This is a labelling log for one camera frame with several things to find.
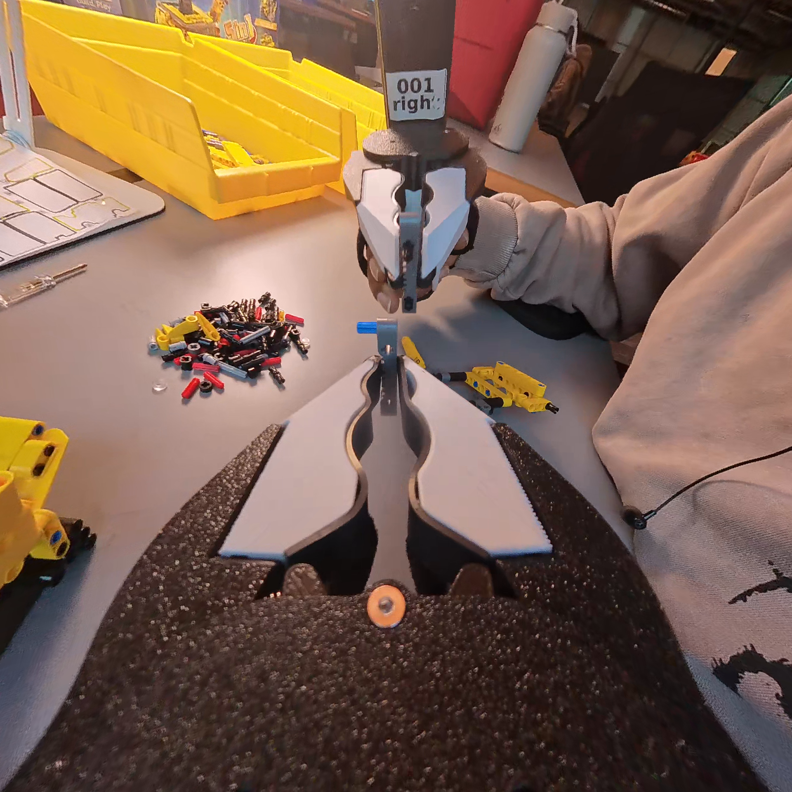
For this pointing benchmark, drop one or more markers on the sticker sheet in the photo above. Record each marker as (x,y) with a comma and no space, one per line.
(49,192)

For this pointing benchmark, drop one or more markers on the person's right hand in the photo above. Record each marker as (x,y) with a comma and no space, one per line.
(383,297)

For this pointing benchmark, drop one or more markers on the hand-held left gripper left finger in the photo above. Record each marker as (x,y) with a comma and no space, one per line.
(297,482)

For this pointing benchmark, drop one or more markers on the person's beige sweatshirt torso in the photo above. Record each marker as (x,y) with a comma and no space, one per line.
(711,402)

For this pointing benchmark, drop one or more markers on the yellow beam assembly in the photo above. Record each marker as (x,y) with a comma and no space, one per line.
(513,387)

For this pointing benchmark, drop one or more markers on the brown bag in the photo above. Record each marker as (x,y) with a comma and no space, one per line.
(566,93)

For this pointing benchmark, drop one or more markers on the pile of small building pieces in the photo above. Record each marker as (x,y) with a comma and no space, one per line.
(247,352)

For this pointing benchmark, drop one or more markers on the yellow storage bin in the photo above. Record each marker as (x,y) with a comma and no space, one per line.
(124,111)
(346,93)

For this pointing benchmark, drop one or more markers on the grey beam piece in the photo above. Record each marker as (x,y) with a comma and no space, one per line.
(408,291)

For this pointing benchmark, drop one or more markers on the black office chair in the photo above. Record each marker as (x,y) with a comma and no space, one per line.
(656,136)

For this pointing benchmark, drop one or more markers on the person's right forearm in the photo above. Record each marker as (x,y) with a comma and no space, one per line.
(544,247)

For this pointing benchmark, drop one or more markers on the adjacent grey table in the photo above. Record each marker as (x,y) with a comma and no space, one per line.
(526,167)

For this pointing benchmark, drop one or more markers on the robot kit box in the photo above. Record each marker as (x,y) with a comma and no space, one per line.
(247,18)

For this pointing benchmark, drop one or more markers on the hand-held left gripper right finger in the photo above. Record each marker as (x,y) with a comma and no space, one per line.
(470,482)

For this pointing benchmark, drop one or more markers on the grey connector with blue pin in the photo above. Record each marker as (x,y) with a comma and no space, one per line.
(390,337)

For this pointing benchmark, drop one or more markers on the black wrist rest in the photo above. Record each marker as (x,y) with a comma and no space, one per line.
(544,322)

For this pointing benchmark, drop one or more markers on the small yellow connector piece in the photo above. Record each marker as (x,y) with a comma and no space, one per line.
(413,351)

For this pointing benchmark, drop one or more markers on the white water bottle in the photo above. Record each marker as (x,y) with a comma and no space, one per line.
(526,80)

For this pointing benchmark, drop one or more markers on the red bag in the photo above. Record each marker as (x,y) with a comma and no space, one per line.
(482,62)

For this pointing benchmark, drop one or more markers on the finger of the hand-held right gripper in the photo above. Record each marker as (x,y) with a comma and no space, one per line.
(377,210)
(448,210)

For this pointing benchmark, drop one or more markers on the heap of yellow building pieces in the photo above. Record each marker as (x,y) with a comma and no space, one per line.
(229,151)

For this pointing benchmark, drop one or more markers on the yellow and black robot model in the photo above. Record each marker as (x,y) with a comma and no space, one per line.
(25,495)

